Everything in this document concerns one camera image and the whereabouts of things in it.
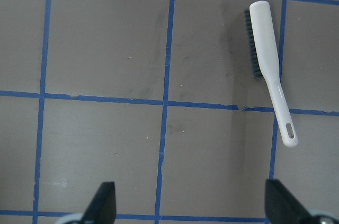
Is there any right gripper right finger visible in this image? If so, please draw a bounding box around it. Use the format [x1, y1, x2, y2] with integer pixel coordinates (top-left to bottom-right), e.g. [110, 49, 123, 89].
[264, 179, 312, 224]

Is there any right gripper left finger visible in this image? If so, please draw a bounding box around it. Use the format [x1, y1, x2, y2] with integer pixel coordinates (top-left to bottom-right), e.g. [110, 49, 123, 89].
[81, 182, 117, 224]

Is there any beige hand brush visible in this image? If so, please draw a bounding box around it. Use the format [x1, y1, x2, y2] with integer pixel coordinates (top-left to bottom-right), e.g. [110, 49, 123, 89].
[244, 1, 298, 147]

